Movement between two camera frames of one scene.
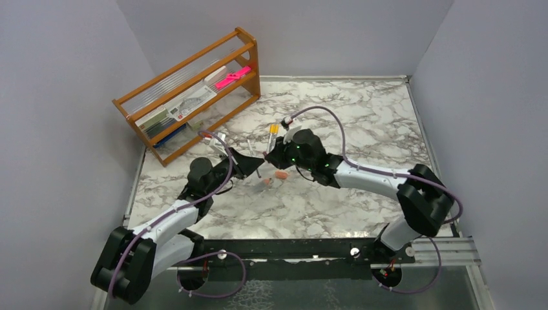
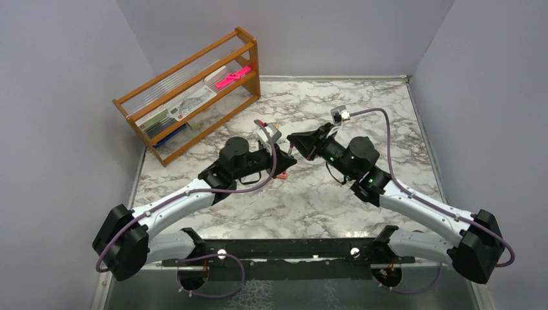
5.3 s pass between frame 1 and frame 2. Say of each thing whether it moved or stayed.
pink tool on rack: stayed
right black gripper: moved
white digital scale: stayed
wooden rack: stayed
